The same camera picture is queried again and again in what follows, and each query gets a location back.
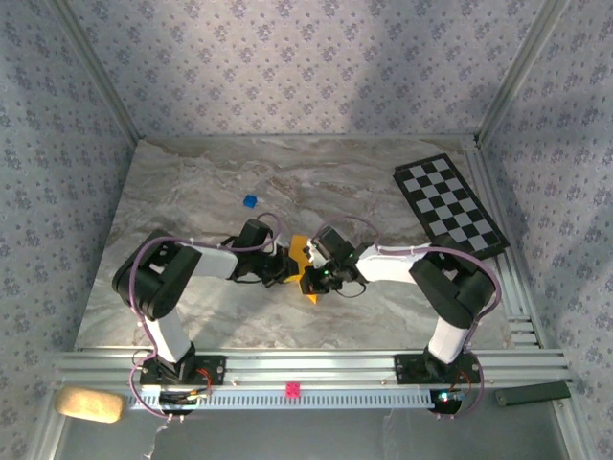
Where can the orange paper sheet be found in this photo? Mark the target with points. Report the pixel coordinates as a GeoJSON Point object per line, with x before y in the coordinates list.
{"type": "Point", "coordinates": [298, 246]}

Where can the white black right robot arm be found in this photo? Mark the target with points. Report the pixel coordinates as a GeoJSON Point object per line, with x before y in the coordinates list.
{"type": "Point", "coordinates": [388, 268]}

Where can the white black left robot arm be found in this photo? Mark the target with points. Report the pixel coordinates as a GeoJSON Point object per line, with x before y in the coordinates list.
{"type": "Point", "coordinates": [211, 261]}

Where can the small blue cube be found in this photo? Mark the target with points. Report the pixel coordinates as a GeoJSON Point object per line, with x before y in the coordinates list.
{"type": "Point", "coordinates": [249, 200]}

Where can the small pink block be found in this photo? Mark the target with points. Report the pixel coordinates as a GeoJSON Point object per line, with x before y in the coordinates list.
{"type": "Point", "coordinates": [292, 389]}

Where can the black white checkerboard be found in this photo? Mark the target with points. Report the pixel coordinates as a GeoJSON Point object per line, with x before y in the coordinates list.
{"type": "Point", "coordinates": [450, 206]}

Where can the tan sponge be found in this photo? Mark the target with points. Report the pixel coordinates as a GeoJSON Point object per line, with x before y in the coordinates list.
{"type": "Point", "coordinates": [88, 405]}

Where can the black flat bar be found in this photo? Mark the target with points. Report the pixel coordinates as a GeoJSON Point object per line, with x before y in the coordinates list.
{"type": "Point", "coordinates": [531, 394]}

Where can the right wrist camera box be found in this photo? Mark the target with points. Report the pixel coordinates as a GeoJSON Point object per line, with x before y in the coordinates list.
{"type": "Point", "coordinates": [316, 250]}

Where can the long aluminium mounting rail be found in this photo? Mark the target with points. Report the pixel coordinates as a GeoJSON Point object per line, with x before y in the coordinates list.
{"type": "Point", "coordinates": [311, 366]}

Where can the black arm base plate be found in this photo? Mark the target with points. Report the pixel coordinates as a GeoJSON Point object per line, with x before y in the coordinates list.
{"type": "Point", "coordinates": [407, 369]}
{"type": "Point", "coordinates": [215, 369]}

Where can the aluminium frame post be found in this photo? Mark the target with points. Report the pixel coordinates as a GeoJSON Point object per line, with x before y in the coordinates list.
{"type": "Point", "coordinates": [517, 72]}
{"type": "Point", "coordinates": [98, 72]}

